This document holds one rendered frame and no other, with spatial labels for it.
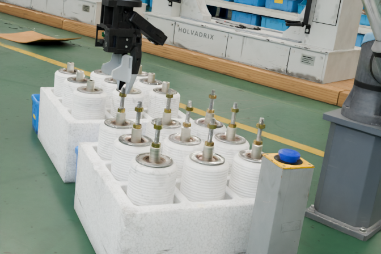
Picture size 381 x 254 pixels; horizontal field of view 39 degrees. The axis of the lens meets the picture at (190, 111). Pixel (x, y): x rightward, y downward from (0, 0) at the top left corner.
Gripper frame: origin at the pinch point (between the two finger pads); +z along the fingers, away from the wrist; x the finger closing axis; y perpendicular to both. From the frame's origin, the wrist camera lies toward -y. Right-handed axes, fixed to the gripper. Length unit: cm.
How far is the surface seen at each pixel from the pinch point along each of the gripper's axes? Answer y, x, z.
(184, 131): -8.3, 14.1, 6.9
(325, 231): -51, 24, 34
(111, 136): 4.1, 3.2, 11.1
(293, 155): -11.7, 44.9, 1.4
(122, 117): 0.7, 1.1, 7.1
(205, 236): -4.3, 32.4, 23.0
